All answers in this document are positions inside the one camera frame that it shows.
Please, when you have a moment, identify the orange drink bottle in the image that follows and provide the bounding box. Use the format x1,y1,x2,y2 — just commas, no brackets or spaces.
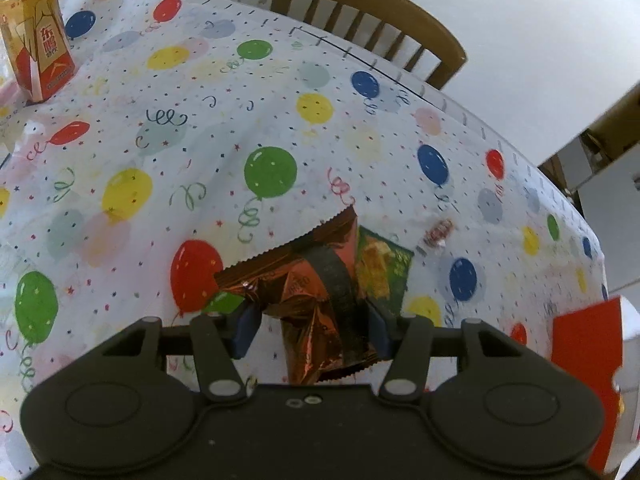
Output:
0,0,77,104

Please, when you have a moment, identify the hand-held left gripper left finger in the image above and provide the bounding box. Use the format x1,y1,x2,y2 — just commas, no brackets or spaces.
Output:
100,299,262,403

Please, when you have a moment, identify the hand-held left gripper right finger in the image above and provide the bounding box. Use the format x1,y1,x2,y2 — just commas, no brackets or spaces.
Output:
366,302,531,403

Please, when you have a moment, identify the red cardboard box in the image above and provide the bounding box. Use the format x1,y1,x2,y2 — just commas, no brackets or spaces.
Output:
549,295,640,477

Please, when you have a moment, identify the green snack packet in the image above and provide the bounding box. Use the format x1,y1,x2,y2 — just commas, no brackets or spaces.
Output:
202,226,415,319

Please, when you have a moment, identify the small brown wrapped candy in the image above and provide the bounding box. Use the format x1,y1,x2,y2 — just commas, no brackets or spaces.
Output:
416,218,457,257

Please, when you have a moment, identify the white cabinet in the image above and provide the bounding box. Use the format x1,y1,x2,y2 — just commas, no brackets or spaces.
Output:
537,105,640,212

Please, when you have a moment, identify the dark red foil snack packet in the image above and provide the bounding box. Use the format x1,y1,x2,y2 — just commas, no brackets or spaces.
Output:
213,207,397,387

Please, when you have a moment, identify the balloon print tablecloth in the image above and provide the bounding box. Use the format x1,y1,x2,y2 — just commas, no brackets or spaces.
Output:
0,0,640,480

